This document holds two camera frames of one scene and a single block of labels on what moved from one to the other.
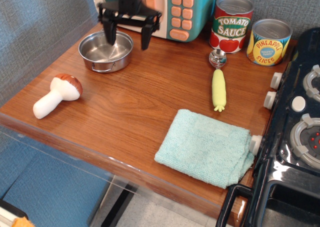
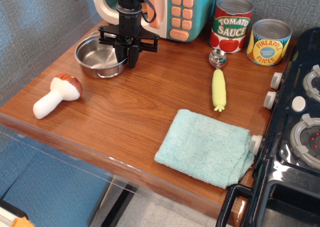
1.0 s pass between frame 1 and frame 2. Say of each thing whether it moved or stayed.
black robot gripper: moved
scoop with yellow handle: stayed
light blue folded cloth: stayed
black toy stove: stayed
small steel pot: moved
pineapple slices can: stayed
